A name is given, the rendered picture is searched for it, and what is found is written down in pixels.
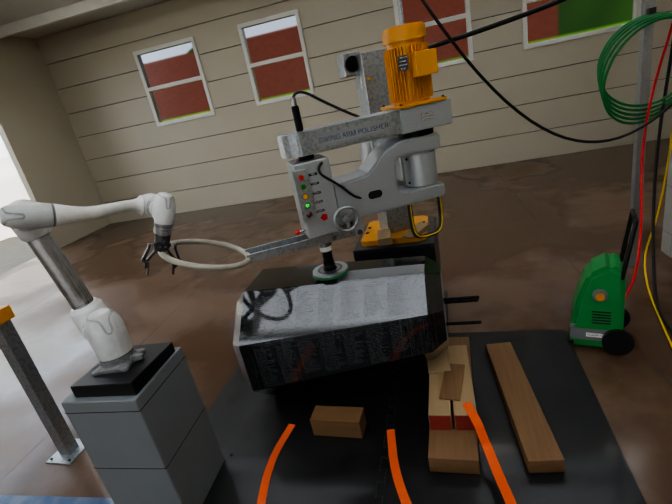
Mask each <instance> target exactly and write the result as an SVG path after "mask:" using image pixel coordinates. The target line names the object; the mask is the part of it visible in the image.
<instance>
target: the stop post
mask: <svg viewBox="0 0 672 504"><path fill-rule="evenodd" d="M13 317H15V315H14V313H13V311H12V309H11V307H10V305H1V306H0V349H1V351H2V352H3V354H4V356H5V358H6V360H7V361H8V363H9V365H10V367H11V368H12V370H13V372H14V374H15V375H16V377H17V379H18V381H19V383H20V384H21V386H22V388H23V390H24V391H25V393H26V395H27V397H28V398H29V400H30V402H31V404H32V406H33V407H34V409H35V411H36V413H37V414H38V416H39V418H40V420H41V421H42V423H43V425H44V427H45V429H46V430H47V432H48V434H49V436H50V437H51V439H52V441H53V443H54V444H55V446H56V448H57V450H58V451H57V452H56V453H55V454H54V455H53V456H52V457H51V458H50V459H49V460H48V461H47V462H46V463H48V464H63V465H71V464H72V462H73V461H74V460H75V459H76V458H77V457H78V456H79V455H80V454H81V453H82V452H83V451H84V450H85V448H84V446H83V444H82V442H81V440H80V439H75V438H74V436H73V434H72V432H71V430H70V429H69V427H68V425H67V423H66V421H65V419H64V418H63V416H62V414H61V412H60V410H59V408H58V406H57V405H56V403H55V401H54V399H53V397H52V395H51V393H50V392H49V390H48V388H47V386H46V384H45V382H44V380H43V379H42V377H41V375H40V373H39V371H38V369H37V367H36V366H35V364H34V362H33V360H32V358H31V356H30V354H29V353H28V351H27V349H26V347H25V345H24V343H23V341H22V340H21V338H20V336H19V334H18V332H17V330H16V329H15V327H14V325H13V323H12V321H11V319H12V318H13Z"/></svg>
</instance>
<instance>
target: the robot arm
mask: <svg viewBox="0 0 672 504"><path fill-rule="evenodd" d="M126 211H135V212H138V213H139V214H140V215H145V216H151V217H153V218H154V233H155V241H154V243H153V244H152V243H148V244H147V248H146V250H145V252H144V254H143V256H142V258H141V261H142V262H145V266H144V267H145V268H147V270H146V274H147V275H149V260H150V259H151V258H152V257H153V256H154V255H155V253H157V252H166V251H167V252H168V253H169V255H170V256H171V257H173V258H175V257H174V256H173V254H172V253H171V252H170V250H169V248H170V247H171V246H172V248H174V251H175V253H176V256H177V259H179V260H181V259H180V256H179V254H178V251H177V245H176V243H174V244H171V243H170V238H171V234H172V230H173V221H174V219H175V212H176V204H175V199H174V196H173V195H172V194H170V193H167V192H159V193H158V194H157V195H156V194H153V193H147V194H144V195H139V196H138V197H137V198H136V199H133V200H125V201H119V202H113V203H108V204H102V205H97V206H89V207H77V206H68V205H60V204H52V203H39V202H34V201H31V200H27V199H19V200H15V201H13V202H11V203H9V204H8V205H6V206H3V207H1V208H0V223H1V224H2V225H3V226H5V227H8V228H11V230H12V231H13V232H14V233H15V234H16V235H17V237H18V238H19V239H20V240H21V241H23V242H27V244H28V245H29V247H30V248H31V249H32V251H33V252H34V254H35V255H36V257H37V258H38V260H39V261H40V263H41V264H42V265H43V267H44V268H45V270H46V271H47V273H48V274H49V276H50V277H51V279H52V280H53V281H54V283H55V284H56V286H57V287H58V289H59V290H60V292H61V293H62V295H63V296H64V297H65V299H66V300H67V302H68V303H69V305H70V306H71V308H72V309H71V313H70V317H71V319H72V320H73V322H74V324H75V325H76V327H77V329H78V330H79V332H80V333H81V335H82V336H83V337H84V338H85V339H86V340H87V341H88V342H89V344H90V346H91V348H92V349H93V351H94V353H95V355H96V356H97V358H98V360H99V363H100V366H99V367H98V368H97V369H96V370H94V371H93V372H92V375H93V376H97V375H101V374H108V373H116V372H126V371H128V370H129V368H130V367H131V365H132V364H133V363H134V362H135V361H138V360H141V359H143V358H144V357H145V355H144V353H145V352H146V350H145V348H141V349H134V347H133V345H132V342H131V338H130V336H129V333H128V330H127V328H126V326H125V323H124V321H123V319H122V318H121V316H120V315H119V314H118V313H117V312H116V311H114V310H112V309H110V308H108V307H107V306H106V305H105V303H104V302H103V301H102V300H101V299H99V298H96V297H92V295H91V294H90V292H89V291H88V289H87V288H86V286H85V285H84V283H83V281H82V280H81V278H80V277H79V275H78V274H77V272H76V271H75V269H74V268H73V266H72V265H71V263H70V262H69V260H68V259H67V257H66V256H65V254H64V253H63V251H62V249H61V248H60V246H59V245H58V243H57V242H56V240H55V239H54V237H53V236H52V234H51V233H50V232H51V227H56V226H61V225H65V224H71V223H76V222H82V221H89V220H95V219H99V218H103V217H107V216H110V215H114V214H117V213H121V212H126ZM152 246H154V247H155V248H154V250H153V251H152V252H151V253H150V254H149V256H148V257H147V258H146V256H147V254H148V252H149V250H150V248H152ZM145 258H146V259H145Z"/></svg>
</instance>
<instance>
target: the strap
mask: <svg viewBox="0 0 672 504"><path fill-rule="evenodd" d="M462 405H463V407H464V408H465V410H466V412H467V414H468V415H469V417H470V419H471V421H472V423H473V425H474V427H475V429H476V432H477V435H478V437H479V439H480V442H481V445H482V447H483V450H484V452H485V455H486V458H487V460H488V463H489V465H490V468H491V470H492V473H493V475H494V478H495V480H496V482H497V485H498V487H499V489H500V491H501V494H502V496H503V498H504V501H505V503H506V504H517V503H516V501H515V498H514V496H513V494H512V492H511V490H510V487H509V485H508V483H507V481H506V478H505V476H504V474H503V471H502V469H501V467H500V464H499V462H498V459H497V457H496V455H495V452H494V450H493V447H492V445H491V443H490V441H489V439H488V436H487V433H486V431H485V428H484V425H483V423H482V421H481V419H480V417H479V416H478V414H477V412H476V411H475V409H474V407H473V406H472V404H471V402H467V403H462ZM294 427H295V425H294V424H289V425H288V426H287V428H286V429H285V431H284V433H283V434H282V436H281V437H280V439H279V441H278V442H277V444H276V446H275V448H274V450H273V452H272V454H271V456H270V458H269V460H268V463H267V466H266V468H265V471H264V474H263V478H262V481H261V486H260V490H259V495H258V500H257V504H265V503H266V497H267V492H268V487H269V482H270V478H271V474H272V471H273V468H274V465H275V462H276V460H277V457H278V455H279V453H280V451H281V449H282V447H283V445H284V443H285V442H286V440H287V438H288V437H289V435H290V433H291V432H292V430H293V428H294ZM387 440H388V452H389V461H390V467H391V472H392V476H393V480H394V483H395V487H396V490H397V493H398V496H399V498H400V501H401V504H412V503H411V500H410V498H409V496H408V493H407V490H406V488H405V485H404V482H403V478H402V475H401V471H400V467H399V462H398V456H397V447H396V438H395V429H390V430H387Z"/></svg>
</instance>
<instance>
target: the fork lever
mask: <svg viewBox="0 0 672 504"><path fill-rule="evenodd" d="M352 236H356V235H355V229H354V230H353V231H351V232H346V233H345V232H341V231H339V232H335V233H331V234H328V235H324V236H320V237H317V238H313V239H309V238H308V237H307V235H306V234H302V235H299V236H295V237H291V238H287V239H283V240H279V241H275V242H271V243H267V244H263V245H259V246H256V247H252V248H248V249H245V252H249V253H250V254H248V255H246V257H247V258H250V260H251V261H250V263H253V262H257V261H261V260H265V259H268V258H272V257H276V256H280V255H284V254H287V253H291V252H295V251H299V250H303V249H306V248H310V247H314V246H318V245H322V244H325V243H329V242H333V241H337V240H341V239H344V238H348V237H352Z"/></svg>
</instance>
